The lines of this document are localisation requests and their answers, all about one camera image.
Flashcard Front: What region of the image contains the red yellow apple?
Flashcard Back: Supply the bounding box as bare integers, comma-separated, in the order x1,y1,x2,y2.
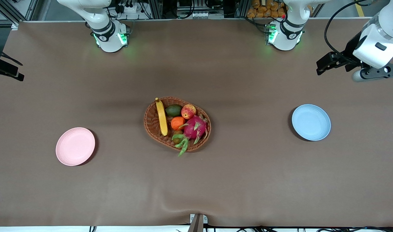
181,104,197,120

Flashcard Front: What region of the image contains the yellow banana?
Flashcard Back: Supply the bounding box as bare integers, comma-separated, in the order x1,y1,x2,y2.
155,97,168,137

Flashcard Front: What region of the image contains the light blue plate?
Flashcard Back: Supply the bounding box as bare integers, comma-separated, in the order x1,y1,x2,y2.
291,104,331,141

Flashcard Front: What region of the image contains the bag of orange items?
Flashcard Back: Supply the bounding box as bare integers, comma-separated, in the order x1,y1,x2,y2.
247,0,287,18

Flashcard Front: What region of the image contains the pink plate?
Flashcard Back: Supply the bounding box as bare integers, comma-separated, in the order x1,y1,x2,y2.
55,127,96,167

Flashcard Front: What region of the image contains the white power strip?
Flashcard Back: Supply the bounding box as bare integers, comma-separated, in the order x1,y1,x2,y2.
114,3,139,13

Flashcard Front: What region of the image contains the grey electronics box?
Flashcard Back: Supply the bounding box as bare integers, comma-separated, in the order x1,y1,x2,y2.
177,0,224,19

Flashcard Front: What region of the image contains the pink dragon fruit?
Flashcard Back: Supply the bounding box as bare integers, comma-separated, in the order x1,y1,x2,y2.
172,115,208,157

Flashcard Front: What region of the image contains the brown wicker basket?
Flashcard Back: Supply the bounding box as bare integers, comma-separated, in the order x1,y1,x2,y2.
143,96,212,152

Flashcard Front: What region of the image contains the green avocado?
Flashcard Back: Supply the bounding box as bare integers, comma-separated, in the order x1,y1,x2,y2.
165,104,183,118

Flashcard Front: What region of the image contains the orange tangerine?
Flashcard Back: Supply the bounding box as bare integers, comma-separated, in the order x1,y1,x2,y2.
171,116,186,131

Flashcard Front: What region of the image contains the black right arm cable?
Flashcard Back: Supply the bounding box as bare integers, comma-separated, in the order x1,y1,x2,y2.
0,43,23,66

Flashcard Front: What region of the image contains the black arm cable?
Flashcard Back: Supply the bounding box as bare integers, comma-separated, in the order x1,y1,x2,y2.
0,43,23,66
324,0,375,62

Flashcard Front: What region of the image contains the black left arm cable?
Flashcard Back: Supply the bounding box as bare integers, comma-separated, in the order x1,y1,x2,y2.
324,0,375,62

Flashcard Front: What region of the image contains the aluminium frame post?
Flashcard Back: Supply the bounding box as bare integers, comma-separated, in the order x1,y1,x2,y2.
0,0,39,26

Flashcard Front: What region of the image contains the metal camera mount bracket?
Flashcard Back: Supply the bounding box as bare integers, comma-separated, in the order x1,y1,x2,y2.
187,213,208,232

